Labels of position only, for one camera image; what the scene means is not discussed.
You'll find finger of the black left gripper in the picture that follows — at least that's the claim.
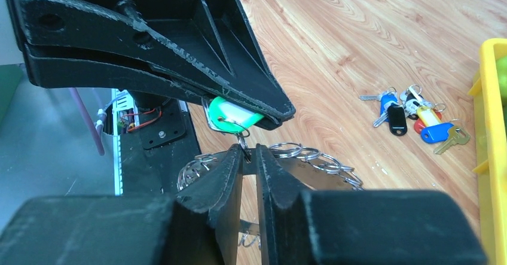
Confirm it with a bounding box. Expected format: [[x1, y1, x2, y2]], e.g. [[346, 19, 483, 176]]
[[16, 0, 295, 121], [23, 44, 283, 130]]

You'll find keyring chain with green tag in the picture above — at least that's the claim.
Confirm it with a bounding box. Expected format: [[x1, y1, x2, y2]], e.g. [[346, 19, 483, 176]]
[[176, 96, 364, 249]]

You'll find light green apple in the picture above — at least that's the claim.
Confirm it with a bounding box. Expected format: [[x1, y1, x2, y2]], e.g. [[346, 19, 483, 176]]
[[496, 56, 506, 103]]

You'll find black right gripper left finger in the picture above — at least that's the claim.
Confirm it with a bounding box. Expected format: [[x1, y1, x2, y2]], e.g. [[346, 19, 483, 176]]
[[1, 145, 243, 264]]

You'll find pile of tagged keys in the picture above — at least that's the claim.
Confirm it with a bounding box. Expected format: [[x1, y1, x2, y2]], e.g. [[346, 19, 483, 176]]
[[359, 84, 471, 155]]

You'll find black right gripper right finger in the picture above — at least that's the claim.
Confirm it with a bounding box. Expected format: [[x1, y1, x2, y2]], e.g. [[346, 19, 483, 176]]
[[255, 144, 487, 264]]

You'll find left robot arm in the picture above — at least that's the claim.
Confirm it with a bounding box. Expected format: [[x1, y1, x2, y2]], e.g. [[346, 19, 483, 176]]
[[7, 0, 295, 130]]

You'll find yellow plastic tray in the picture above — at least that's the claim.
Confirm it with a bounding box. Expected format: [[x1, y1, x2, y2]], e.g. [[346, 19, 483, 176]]
[[468, 38, 506, 264]]

